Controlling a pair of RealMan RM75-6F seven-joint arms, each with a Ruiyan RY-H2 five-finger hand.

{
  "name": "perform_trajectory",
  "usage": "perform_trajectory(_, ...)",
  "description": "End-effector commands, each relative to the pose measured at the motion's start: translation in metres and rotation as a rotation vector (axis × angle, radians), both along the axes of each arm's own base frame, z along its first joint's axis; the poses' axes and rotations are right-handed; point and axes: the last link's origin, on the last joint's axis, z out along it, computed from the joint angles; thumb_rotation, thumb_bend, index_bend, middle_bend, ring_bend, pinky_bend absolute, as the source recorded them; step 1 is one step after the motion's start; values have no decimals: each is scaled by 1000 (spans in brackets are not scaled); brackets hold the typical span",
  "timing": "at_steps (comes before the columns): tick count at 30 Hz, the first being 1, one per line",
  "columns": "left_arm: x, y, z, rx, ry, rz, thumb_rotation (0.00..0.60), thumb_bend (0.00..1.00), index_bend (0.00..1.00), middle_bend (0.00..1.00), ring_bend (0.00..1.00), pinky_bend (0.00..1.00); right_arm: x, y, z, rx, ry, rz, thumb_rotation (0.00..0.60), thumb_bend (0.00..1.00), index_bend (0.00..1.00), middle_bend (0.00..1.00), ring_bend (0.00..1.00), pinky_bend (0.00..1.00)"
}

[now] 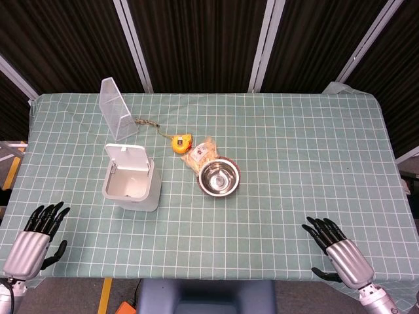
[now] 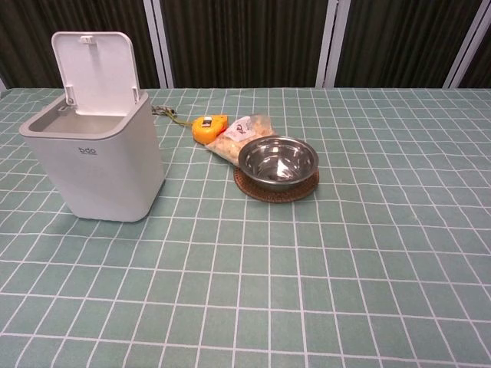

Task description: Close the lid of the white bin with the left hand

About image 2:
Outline white trash bin body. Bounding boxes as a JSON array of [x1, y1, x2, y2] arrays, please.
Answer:
[[18, 90, 166, 223]]

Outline white plastic trash bin lid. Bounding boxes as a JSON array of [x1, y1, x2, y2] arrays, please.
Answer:
[[51, 31, 140, 116]]

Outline brown woven round coaster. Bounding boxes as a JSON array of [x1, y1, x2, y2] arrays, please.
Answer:
[[233, 165, 320, 203]]

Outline stainless steel bowl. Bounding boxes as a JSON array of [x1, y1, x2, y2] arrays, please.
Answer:
[[238, 136, 319, 189]]

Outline clear bag of snacks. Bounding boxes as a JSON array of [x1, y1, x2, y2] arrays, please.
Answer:
[[204, 112, 278, 168]]

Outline orange tape measure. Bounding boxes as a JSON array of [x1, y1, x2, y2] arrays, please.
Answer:
[[191, 114, 229, 144]]

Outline green white checked tablecloth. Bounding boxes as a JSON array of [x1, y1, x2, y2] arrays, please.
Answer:
[[0, 87, 491, 368]]

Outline dark slatted screen panel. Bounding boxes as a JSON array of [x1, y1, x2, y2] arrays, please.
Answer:
[[159, 0, 333, 89], [334, 0, 480, 89], [0, 0, 161, 90]]

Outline olive cord with keys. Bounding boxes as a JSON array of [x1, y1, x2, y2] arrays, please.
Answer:
[[150, 105, 195, 128]]

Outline white screen frame post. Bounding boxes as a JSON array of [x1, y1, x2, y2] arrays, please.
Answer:
[[316, 0, 351, 89], [446, 0, 491, 90], [141, 0, 176, 89]]

